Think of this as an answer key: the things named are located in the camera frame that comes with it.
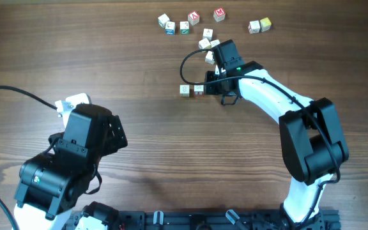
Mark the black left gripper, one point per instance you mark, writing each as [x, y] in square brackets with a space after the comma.
[111, 145]

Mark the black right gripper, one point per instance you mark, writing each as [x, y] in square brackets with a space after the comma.
[211, 90]

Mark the red I wooden block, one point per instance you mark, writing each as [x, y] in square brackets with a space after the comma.
[198, 90]

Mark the green edged animal wooden block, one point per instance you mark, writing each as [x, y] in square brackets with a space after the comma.
[210, 58]

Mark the wooden block with figure eight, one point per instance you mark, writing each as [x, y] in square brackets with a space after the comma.
[184, 90]

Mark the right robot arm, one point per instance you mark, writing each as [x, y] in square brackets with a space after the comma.
[312, 141]

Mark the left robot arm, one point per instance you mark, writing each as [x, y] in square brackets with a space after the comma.
[52, 181]

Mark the pale yellow wooden block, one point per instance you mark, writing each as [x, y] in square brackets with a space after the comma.
[214, 43]

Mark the red edged wooden block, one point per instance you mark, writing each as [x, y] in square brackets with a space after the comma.
[207, 34]

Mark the red Y wooden block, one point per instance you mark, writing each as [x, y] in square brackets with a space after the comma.
[254, 27]

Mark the yellow top wooden block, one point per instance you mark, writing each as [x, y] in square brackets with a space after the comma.
[265, 24]

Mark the green N wooden block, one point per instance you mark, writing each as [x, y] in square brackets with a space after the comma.
[184, 28]

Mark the red M wooden block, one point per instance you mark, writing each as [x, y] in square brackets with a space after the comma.
[219, 14]

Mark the red A wooden block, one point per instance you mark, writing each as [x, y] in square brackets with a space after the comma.
[193, 18]

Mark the blue letter wooden block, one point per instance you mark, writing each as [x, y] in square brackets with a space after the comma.
[170, 28]

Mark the green letter wooden block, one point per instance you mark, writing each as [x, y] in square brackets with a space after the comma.
[163, 20]

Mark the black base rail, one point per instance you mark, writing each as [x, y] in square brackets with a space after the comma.
[259, 219]

